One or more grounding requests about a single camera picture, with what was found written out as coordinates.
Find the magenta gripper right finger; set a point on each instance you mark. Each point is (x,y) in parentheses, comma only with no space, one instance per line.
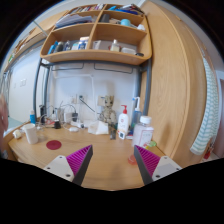
(153,167)

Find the striped hanging towel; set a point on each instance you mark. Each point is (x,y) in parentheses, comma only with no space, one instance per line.
(209,127)

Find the dark red round coaster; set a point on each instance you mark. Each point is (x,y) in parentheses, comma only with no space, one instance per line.
(53,144)

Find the white plastic cup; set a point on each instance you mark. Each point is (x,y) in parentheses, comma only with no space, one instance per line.
(31,133)

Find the clear spray bottle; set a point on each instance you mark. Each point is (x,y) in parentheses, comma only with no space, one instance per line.
(137,112)

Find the white pump bottle red top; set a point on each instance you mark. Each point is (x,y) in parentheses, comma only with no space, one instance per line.
(123,121)

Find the Groot figurine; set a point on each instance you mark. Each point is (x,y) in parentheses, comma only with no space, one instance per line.
(108,115)

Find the clear bottle white cap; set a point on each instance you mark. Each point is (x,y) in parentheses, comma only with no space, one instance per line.
(143,132)

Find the white tissue pack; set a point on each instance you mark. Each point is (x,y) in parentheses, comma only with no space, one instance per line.
(98,128)

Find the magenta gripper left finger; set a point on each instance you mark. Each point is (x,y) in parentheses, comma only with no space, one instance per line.
(72,167)

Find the white power strip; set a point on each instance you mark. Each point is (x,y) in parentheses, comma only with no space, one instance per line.
(77,124)

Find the wooden wardrobe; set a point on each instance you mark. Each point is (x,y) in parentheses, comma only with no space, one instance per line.
(178,84)

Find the clear drinking glass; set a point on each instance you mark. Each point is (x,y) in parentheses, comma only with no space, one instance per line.
(40,131)

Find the wooden wall shelf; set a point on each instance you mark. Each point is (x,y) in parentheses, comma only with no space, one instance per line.
(114,36)

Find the black small jar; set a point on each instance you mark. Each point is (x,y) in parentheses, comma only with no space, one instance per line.
(57,125)

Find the orange small lid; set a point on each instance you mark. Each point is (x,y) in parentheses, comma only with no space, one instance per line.
(132,160)

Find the white computer mouse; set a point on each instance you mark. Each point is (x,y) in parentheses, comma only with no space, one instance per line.
(73,129)

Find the blue small bottle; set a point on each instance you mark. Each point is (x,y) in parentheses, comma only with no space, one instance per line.
(32,117)

